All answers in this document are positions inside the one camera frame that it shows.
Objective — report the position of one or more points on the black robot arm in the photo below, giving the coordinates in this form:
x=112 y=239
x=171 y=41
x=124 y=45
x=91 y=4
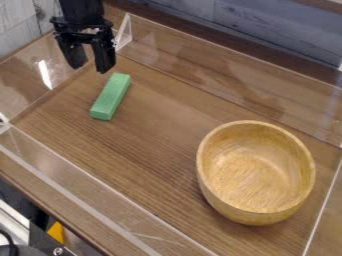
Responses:
x=81 y=10

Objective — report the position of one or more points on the green rectangular block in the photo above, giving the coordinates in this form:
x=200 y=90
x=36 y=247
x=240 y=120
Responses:
x=111 y=96

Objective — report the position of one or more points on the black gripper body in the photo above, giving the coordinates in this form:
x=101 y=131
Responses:
x=81 y=32

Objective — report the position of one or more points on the clear acrylic corner bracket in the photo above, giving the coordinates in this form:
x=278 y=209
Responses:
x=123 y=35

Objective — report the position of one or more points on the yellow warning label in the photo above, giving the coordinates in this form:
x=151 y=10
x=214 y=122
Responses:
x=56 y=232

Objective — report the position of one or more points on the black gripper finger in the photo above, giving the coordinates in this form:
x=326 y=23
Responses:
x=72 y=51
x=104 y=53

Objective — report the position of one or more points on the brown wooden bowl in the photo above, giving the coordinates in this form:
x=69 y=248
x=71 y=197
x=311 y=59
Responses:
x=255 y=172

